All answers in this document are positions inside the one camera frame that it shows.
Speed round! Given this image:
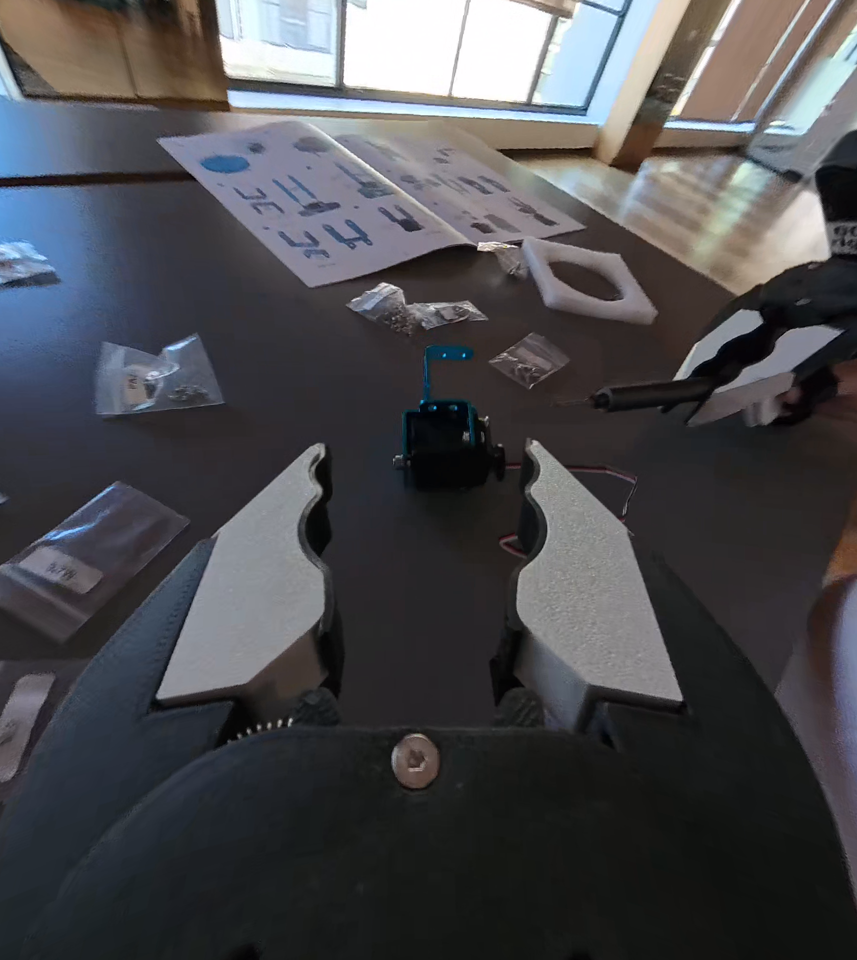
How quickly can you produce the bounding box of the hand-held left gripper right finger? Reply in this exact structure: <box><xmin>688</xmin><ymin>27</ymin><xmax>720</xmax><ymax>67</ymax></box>
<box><xmin>488</xmin><ymin>438</ymin><xmax>687</xmax><ymax>735</ymax></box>

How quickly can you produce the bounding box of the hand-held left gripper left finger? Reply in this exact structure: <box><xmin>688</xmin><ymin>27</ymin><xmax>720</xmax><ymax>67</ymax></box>
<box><xmin>153</xmin><ymin>441</ymin><xmax>346</xmax><ymax>706</ymax></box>

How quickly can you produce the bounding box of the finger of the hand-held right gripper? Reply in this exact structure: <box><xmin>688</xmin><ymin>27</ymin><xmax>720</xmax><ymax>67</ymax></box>
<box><xmin>685</xmin><ymin>327</ymin><xmax>847</xmax><ymax>430</ymax></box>
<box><xmin>672</xmin><ymin>307</ymin><xmax>767</xmax><ymax>384</ymax></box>

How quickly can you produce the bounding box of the black screwdriver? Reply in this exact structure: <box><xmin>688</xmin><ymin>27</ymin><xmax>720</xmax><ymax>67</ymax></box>
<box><xmin>554</xmin><ymin>377</ymin><xmax>718</xmax><ymax>415</ymax></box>

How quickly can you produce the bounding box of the red white black servo cable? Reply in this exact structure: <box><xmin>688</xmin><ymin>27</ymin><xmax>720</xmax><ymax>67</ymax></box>
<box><xmin>499</xmin><ymin>461</ymin><xmax>640</xmax><ymax>562</ymax></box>

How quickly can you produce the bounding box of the black servo with blue bracket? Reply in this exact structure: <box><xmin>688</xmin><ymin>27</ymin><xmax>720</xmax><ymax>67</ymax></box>
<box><xmin>392</xmin><ymin>345</ymin><xmax>506</xmax><ymax>491</ymax></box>

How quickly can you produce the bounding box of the dark desk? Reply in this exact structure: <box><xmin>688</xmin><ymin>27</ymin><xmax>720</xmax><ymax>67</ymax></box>
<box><xmin>0</xmin><ymin>96</ymin><xmax>857</xmax><ymax>960</ymax></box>

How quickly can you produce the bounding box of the white instruction booklet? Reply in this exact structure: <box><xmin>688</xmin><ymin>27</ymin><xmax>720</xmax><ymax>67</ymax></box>
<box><xmin>157</xmin><ymin>120</ymin><xmax>589</xmax><ymax>290</ymax></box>

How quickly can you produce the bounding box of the large window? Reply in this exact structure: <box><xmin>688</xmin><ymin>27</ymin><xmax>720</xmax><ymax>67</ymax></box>
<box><xmin>217</xmin><ymin>0</ymin><xmax>636</xmax><ymax>115</ymax></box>

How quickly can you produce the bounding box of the white foam frame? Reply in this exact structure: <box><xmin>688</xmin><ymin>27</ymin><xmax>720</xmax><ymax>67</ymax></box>
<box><xmin>521</xmin><ymin>236</ymin><xmax>659</xmax><ymax>326</ymax></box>

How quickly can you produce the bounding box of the wooden post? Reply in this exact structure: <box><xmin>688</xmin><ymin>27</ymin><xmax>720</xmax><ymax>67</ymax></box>
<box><xmin>599</xmin><ymin>0</ymin><xmax>707</xmax><ymax>172</ymax></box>

